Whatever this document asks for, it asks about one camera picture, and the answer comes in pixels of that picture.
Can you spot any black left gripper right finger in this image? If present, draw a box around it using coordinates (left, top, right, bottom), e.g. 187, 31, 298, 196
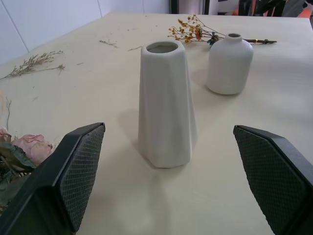
233, 125, 313, 235

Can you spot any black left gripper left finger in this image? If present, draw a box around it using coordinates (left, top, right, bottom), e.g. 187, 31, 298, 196
0, 122, 106, 235

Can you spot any short white round vase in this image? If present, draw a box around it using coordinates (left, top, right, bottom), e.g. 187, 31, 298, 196
205, 33, 254, 95

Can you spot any tall white faceted vase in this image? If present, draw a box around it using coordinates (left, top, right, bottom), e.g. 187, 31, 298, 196
137, 41, 198, 169

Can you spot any pink dried rose bunch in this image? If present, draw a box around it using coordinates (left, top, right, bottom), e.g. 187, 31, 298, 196
0, 97, 55, 213

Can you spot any beige dried grass sprig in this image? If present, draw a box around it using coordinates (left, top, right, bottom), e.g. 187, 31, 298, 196
0, 50, 66, 80

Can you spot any small dried twig fragment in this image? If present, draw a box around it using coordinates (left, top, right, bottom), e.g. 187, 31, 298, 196
99, 40, 119, 48

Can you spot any yellow dried flower sprig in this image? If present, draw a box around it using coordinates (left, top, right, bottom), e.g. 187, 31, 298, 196
168, 14, 278, 47

